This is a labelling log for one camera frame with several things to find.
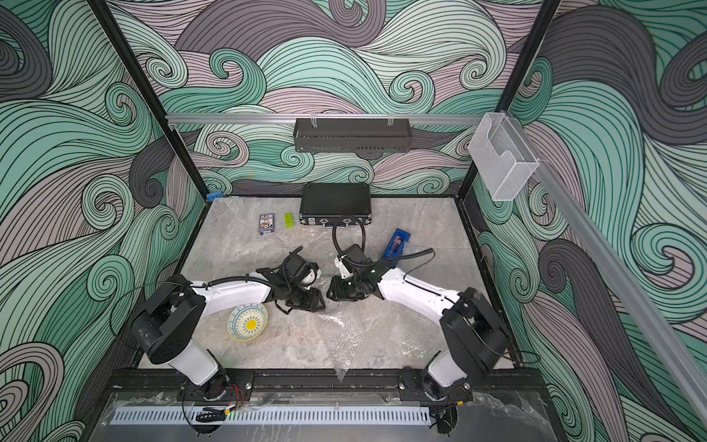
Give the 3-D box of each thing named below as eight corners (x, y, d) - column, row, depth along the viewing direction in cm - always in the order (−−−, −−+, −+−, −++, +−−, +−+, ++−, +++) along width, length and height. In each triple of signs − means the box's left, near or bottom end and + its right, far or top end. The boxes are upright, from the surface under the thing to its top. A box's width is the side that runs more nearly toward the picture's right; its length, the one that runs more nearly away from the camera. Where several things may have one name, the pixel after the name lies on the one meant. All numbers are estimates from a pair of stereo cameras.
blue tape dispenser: (379, 265, 100) (380, 255, 95) (395, 237, 108) (397, 227, 103) (392, 271, 98) (395, 262, 93) (407, 243, 106) (410, 233, 101)
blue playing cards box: (260, 234, 110) (258, 231, 108) (260, 217, 116) (259, 214, 114) (274, 232, 110) (273, 229, 109) (273, 215, 116) (272, 212, 115)
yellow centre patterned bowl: (227, 342, 83) (222, 337, 79) (236, 309, 89) (232, 303, 86) (267, 342, 83) (263, 337, 79) (273, 309, 89) (270, 303, 86)
